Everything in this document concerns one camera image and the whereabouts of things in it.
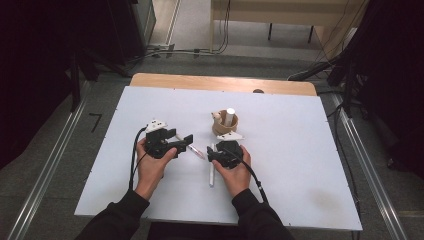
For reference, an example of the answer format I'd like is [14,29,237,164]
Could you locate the hand-held gripper black cable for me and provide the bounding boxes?
[128,126,148,191]
[226,148,269,204]

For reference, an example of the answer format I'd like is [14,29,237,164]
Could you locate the black hanging cable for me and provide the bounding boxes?
[216,0,232,54]

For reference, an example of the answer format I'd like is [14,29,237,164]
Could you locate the beige cup with bear figure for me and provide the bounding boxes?
[211,109,240,137]

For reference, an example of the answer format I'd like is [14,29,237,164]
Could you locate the pink and white pen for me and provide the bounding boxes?
[175,134,206,160]

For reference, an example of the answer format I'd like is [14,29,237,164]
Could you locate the black cabinet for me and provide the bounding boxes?
[108,0,157,66]

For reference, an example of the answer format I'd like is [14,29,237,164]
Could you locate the person's right hand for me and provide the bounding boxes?
[212,145,252,199]

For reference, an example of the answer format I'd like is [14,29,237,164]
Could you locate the black curtain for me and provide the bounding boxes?
[0,0,111,169]
[346,0,424,179]

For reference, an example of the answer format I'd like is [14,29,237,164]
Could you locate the light wooden background table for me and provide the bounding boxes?
[209,0,369,53]

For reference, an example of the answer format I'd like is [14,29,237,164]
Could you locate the long white stick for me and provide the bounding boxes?
[208,143,216,188]

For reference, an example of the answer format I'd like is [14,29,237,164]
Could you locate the thin black floor cable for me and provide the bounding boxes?
[328,103,363,214]

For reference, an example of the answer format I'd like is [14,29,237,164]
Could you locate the black metal stand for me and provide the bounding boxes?
[68,46,131,113]
[288,49,368,118]

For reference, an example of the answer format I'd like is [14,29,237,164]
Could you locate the left hand-held gripper black cable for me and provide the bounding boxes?
[128,126,148,191]

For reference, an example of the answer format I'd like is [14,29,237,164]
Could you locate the person's left hand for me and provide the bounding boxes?
[134,138,178,201]

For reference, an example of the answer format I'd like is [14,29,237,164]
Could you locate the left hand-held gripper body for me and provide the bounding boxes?
[145,119,179,159]

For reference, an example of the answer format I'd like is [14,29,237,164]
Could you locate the metal floor rail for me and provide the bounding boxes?
[329,93,409,240]
[6,81,88,240]

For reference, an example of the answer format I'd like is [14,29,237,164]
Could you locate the right hand-held gripper black cable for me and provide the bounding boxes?
[226,148,269,204]

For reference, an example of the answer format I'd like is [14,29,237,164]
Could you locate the short white tube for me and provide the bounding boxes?
[223,107,236,128]

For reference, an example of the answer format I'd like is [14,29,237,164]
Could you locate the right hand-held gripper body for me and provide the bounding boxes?
[215,131,245,169]

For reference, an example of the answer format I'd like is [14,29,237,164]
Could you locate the grey floor cables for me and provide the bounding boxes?
[128,44,221,64]

